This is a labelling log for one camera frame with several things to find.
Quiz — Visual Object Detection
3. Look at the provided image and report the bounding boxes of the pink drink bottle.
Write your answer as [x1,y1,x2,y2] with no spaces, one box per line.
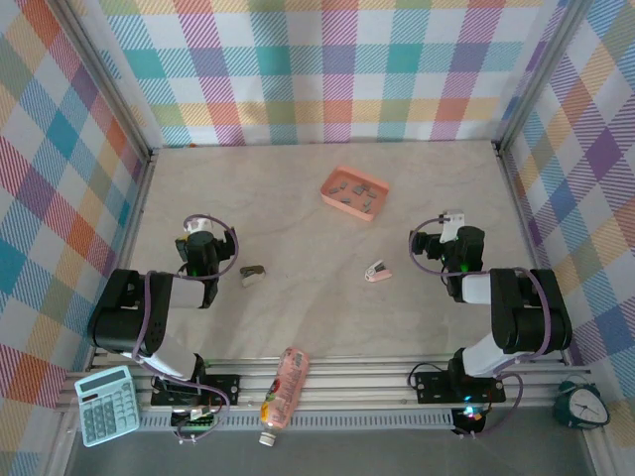
[257,346,312,447]

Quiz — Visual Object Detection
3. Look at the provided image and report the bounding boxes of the lit control board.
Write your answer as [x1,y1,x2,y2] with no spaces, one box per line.
[451,405,488,435]

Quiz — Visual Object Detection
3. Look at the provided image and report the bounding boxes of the light blue calculator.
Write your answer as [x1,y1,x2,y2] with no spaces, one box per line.
[72,365,141,448]

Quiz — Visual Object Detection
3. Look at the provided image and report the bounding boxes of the pink plastic tray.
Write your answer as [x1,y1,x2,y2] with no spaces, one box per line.
[319,166,391,223]

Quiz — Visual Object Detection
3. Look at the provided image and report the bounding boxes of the grey slotted cable duct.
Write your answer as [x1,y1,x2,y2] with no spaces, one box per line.
[138,410,456,431]

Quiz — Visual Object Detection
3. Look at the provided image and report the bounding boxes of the teal alarm clock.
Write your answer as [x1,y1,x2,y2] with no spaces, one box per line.
[554,375,612,430]

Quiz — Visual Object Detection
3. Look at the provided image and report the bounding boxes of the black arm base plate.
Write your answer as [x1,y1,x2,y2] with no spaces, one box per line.
[150,372,243,407]
[413,369,508,405]

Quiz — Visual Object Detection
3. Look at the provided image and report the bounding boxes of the aluminium side rail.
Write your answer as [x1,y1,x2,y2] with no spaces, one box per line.
[86,148,160,373]
[494,141,577,367]

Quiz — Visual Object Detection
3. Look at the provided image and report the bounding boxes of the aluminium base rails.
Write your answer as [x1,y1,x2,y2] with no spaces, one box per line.
[54,349,594,416]

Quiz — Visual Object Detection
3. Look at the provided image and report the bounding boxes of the aluminium frame post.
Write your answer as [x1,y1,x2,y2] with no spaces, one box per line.
[52,0,153,160]
[498,0,596,150]

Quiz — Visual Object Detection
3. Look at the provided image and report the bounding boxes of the pink and white stapler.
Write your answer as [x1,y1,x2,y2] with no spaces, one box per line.
[363,262,393,284]

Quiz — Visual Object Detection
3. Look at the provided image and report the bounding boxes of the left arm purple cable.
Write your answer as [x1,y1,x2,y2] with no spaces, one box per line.
[131,213,242,442]

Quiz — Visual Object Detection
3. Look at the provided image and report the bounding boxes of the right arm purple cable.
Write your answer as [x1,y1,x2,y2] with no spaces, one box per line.
[407,217,553,440]

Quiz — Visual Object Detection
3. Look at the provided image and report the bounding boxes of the green terminal control board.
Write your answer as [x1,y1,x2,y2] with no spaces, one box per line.
[170,405,222,428]

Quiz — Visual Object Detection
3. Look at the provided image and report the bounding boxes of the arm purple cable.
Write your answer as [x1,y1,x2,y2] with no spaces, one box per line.
[407,217,553,440]
[131,213,242,442]

